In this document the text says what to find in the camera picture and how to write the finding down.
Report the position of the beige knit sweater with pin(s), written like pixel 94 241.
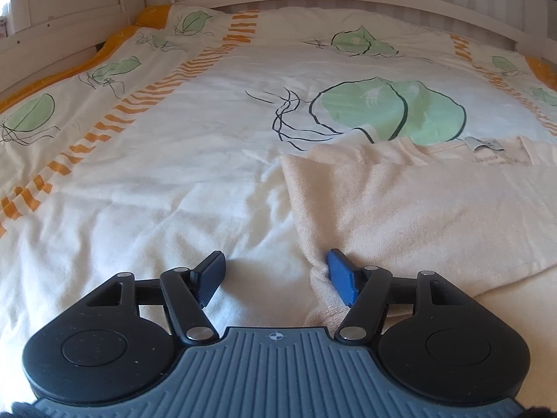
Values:
pixel 413 209

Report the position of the leaf print duvet cover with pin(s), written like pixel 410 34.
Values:
pixel 196 139

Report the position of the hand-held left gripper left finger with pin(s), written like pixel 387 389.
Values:
pixel 211 276

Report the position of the white wooden bed frame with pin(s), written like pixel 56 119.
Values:
pixel 348 2

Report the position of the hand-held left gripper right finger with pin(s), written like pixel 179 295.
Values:
pixel 341 276

